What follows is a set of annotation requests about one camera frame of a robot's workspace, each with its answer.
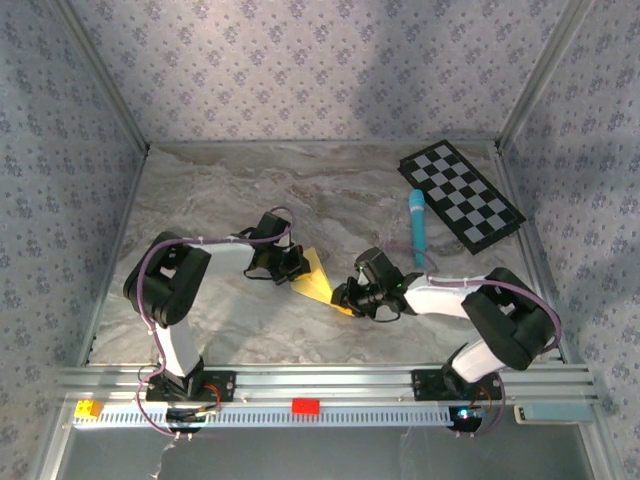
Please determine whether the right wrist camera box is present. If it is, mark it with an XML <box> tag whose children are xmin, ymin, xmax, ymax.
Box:
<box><xmin>354</xmin><ymin>247</ymin><xmax>403</xmax><ymax>287</ymax></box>

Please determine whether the aluminium side rail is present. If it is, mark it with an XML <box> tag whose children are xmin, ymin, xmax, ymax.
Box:
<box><xmin>494</xmin><ymin>144</ymin><xmax>571</xmax><ymax>365</ymax></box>
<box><xmin>77</xmin><ymin>144</ymin><xmax>151</xmax><ymax>366</ymax></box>

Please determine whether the turquoise plastic tool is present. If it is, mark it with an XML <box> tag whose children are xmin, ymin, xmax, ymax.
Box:
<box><xmin>407</xmin><ymin>188</ymin><xmax>429</xmax><ymax>269</ymax></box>

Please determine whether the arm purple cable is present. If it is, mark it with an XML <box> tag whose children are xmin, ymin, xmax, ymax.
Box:
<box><xmin>384</xmin><ymin>244</ymin><xmax>564</xmax><ymax>441</ymax></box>
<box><xmin>132</xmin><ymin>205</ymin><xmax>296</xmax><ymax>441</ymax></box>

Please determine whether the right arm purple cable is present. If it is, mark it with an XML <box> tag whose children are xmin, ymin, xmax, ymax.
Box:
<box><xmin>384</xmin><ymin>244</ymin><xmax>564</xmax><ymax>441</ymax></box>

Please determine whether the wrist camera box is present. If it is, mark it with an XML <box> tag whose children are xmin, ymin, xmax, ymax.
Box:
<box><xmin>256</xmin><ymin>212</ymin><xmax>295</xmax><ymax>245</ymax></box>
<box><xmin>354</xmin><ymin>247</ymin><xmax>403</xmax><ymax>287</ymax></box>

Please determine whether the aluminium corner post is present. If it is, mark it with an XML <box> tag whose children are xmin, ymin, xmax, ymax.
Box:
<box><xmin>493</xmin><ymin>0</ymin><xmax>597</xmax><ymax>154</ymax></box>
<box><xmin>52</xmin><ymin>0</ymin><xmax>151</xmax><ymax>154</ymax></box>

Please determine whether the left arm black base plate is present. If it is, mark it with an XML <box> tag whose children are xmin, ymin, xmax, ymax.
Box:
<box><xmin>144</xmin><ymin>370</ymin><xmax>237</xmax><ymax>404</ymax></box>

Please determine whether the black controller board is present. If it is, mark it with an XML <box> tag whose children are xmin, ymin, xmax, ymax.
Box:
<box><xmin>447</xmin><ymin>405</ymin><xmax>489</xmax><ymax>434</ymax></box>
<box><xmin>164</xmin><ymin>407</ymin><xmax>221</xmax><ymax>434</ymax></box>

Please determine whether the yellow paper sheet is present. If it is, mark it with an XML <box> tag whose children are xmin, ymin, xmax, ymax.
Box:
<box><xmin>291</xmin><ymin>246</ymin><xmax>359</xmax><ymax>317</ymax></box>

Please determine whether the long aluminium rail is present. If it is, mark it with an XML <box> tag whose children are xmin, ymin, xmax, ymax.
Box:
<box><xmin>54</xmin><ymin>364</ymin><xmax>599</xmax><ymax>406</ymax></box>

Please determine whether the black grey checkerboard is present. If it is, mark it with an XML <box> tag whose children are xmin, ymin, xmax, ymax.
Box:
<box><xmin>397</xmin><ymin>139</ymin><xmax>528</xmax><ymax>249</ymax></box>

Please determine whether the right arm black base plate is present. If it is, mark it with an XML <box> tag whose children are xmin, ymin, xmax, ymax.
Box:
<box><xmin>410</xmin><ymin>368</ymin><xmax>504</xmax><ymax>402</ymax></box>

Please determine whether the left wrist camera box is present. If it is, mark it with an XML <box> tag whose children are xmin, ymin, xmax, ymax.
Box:
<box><xmin>256</xmin><ymin>212</ymin><xmax>295</xmax><ymax>245</ymax></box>

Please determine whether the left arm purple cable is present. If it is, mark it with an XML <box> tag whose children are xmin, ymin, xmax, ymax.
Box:
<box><xmin>132</xmin><ymin>205</ymin><xmax>296</xmax><ymax>441</ymax></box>

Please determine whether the pale blue box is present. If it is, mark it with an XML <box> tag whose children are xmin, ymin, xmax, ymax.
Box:
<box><xmin>513</xmin><ymin>402</ymin><xmax>596</xmax><ymax>426</ymax></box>

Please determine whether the white slotted cable duct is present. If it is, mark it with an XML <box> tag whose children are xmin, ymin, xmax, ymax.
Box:
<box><xmin>72</xmin><ymin>403</ymin><xmax>451</xmax><ymax>429</ymax></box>

